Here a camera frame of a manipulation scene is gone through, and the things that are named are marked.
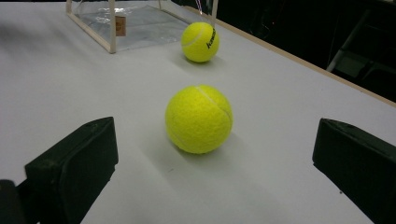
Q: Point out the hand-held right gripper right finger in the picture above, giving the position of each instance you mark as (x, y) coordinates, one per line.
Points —
(361, 168)

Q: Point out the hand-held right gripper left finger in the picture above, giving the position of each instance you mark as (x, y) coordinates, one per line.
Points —
(74, 165)

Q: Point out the plain yellow tennis ball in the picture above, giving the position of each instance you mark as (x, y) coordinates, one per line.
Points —
(199, 119)

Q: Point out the transparent bag with beige trim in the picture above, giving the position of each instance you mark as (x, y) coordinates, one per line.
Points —
(112, 34)

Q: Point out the yellow tennis ball black print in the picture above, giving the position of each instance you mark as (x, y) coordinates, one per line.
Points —
(199, 43)

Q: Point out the white table sheet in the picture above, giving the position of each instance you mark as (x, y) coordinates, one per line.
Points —
(124, 93)

